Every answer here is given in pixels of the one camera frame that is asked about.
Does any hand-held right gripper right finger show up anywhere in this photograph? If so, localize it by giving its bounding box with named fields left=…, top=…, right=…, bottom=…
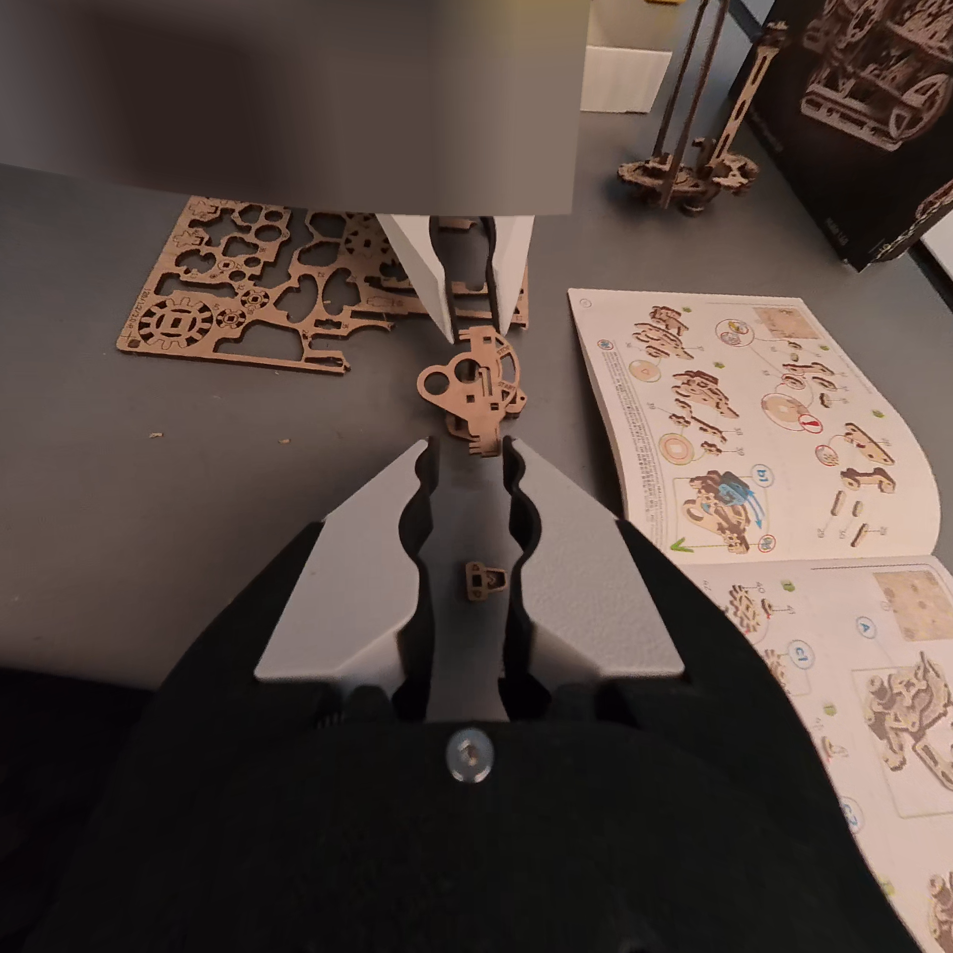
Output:
left=504, top=436, right=685, bottom=723

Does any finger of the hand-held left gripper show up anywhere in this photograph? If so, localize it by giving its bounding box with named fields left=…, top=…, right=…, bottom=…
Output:
left=376, top=213, right=457, bottom=345
left=483, top=214, right=534, bottom=338

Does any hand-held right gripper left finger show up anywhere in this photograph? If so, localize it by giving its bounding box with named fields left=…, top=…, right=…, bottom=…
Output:
left=255, top=438, right=435, bottom=722

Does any wooden model part with holes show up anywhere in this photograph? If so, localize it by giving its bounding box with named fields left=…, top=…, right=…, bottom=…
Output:
left=415, top=325, right=528, bottom=459

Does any partly built wooden model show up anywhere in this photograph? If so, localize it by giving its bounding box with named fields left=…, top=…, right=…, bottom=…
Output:
left=616, top=0, right=790, bottom=217

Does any laser-cut wooden parts sheet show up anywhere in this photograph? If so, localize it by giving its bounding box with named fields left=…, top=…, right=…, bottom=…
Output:
left=115, top=195, right=530, bottom=373

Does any black model kit box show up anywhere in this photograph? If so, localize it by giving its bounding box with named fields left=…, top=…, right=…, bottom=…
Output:
left=726, top=0, right=953, bottom=272

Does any white ribbed box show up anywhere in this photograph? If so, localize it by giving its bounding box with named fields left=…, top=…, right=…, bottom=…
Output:
left=581, top=0, right=675, bottom=114

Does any paper instruction booklet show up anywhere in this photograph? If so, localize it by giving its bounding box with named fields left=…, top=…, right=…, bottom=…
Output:
left=567, top=286, right=953, bottom=953

